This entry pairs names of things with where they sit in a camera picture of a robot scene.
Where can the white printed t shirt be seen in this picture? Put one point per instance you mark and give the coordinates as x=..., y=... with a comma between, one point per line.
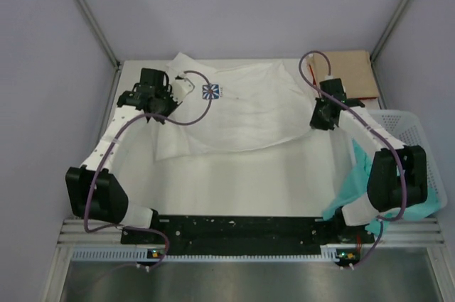
x=243, y=108

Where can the right aluminium frame post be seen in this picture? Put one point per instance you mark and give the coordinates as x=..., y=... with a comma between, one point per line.
x=397, y=15

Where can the aluminium frame post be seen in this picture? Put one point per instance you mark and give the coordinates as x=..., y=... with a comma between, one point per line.
x=96, y=30
x=397, y=15

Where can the aluminium front frame rail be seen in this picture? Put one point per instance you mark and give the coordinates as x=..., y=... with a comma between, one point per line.
x=423, y=233

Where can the left aluminium frame post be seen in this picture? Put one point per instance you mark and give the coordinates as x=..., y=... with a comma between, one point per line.
x=96, y=30

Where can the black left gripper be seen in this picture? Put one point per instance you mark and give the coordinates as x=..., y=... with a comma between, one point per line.
x=167, y=93

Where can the folded tan t shirt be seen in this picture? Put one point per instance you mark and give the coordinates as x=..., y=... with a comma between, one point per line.
x=353, y=67

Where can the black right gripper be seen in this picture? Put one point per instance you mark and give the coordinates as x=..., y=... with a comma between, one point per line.
x=315, y=122

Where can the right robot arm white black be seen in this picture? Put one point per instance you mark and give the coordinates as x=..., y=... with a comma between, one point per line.
x=398, y=173

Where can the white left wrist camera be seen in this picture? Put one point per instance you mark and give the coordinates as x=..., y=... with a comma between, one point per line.
x=181, y=87

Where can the teal t shirt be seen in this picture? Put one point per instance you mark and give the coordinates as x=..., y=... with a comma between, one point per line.
x=355, y=184

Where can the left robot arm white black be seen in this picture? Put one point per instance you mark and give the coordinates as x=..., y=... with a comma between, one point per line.
x=93, y=187

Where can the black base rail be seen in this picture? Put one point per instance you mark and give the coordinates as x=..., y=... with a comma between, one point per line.
x=239, y=236

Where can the white plastic basket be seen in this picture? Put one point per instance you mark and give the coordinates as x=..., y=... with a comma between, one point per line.
x=406, y=127

